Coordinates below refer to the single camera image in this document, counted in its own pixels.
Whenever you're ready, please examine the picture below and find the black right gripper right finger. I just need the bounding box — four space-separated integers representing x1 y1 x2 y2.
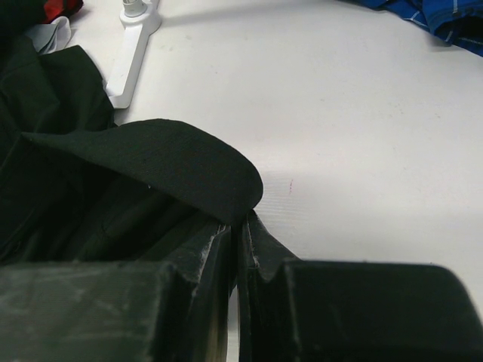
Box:
238 213 482 361

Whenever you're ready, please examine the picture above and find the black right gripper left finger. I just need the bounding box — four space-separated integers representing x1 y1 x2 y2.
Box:
1 224 231 361

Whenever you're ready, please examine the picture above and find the black button shirt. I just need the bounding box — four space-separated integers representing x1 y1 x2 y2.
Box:
1 35 263 265

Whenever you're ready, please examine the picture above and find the white shirt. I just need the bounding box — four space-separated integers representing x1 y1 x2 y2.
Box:
25 16 72 54

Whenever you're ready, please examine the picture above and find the red black plaid shirt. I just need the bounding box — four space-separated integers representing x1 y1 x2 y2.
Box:
43 0 84 24

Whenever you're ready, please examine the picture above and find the blue plaid shirt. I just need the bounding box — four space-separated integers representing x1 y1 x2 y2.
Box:
352 0 482 57

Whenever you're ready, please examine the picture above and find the silver white clothes rack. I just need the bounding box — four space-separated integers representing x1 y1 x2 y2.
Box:
106 0 162 109

